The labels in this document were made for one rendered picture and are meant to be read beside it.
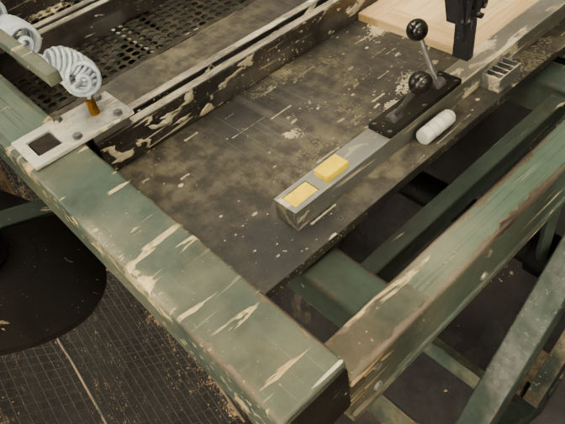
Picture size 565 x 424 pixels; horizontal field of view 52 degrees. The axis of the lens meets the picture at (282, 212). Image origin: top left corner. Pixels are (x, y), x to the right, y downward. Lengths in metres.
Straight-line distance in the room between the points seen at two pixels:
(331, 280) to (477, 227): 0.22
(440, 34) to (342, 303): 0.66
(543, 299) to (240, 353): 1.06
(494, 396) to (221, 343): 1.12
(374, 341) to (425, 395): 1.98
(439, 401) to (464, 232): 1.89
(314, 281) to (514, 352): 0.86
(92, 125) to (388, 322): 0.60
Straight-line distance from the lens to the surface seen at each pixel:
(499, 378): 1.67
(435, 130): 1.02
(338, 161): 0.93
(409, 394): 2.73
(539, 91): 1.28
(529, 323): 1.61
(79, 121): 1.07
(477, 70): 1.15
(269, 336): 0.67
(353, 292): 0.86
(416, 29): 1.04
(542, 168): 0.93
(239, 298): 0.71
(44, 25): 1.55
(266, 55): 1.22
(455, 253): 0.80
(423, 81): 0.91
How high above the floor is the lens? 2.31
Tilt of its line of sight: 50 degrees down
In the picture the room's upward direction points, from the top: 89 degrees counter-clockwise
